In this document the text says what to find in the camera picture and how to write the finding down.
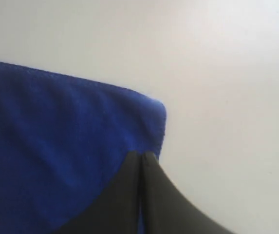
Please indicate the blue towel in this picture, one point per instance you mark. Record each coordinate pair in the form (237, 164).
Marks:
(62, 140)

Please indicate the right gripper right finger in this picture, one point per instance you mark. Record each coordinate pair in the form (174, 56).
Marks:
(165, 209)

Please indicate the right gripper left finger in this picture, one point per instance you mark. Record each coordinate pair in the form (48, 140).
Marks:
(116, 209)

